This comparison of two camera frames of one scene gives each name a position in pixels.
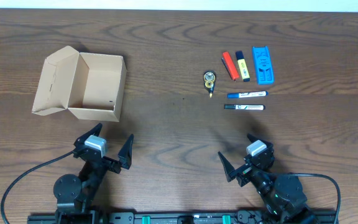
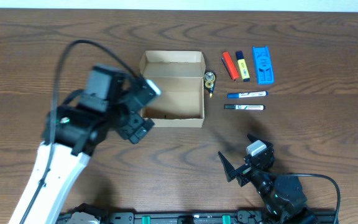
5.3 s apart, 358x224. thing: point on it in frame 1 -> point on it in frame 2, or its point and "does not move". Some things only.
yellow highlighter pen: (242, 65) does not move
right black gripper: (248, 168) does not move
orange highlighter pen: (230, 66) does not move
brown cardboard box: (89, 84) -> (180, 75)
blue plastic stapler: (263, 66) does not move
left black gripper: (103, 159) -> (136, 130)
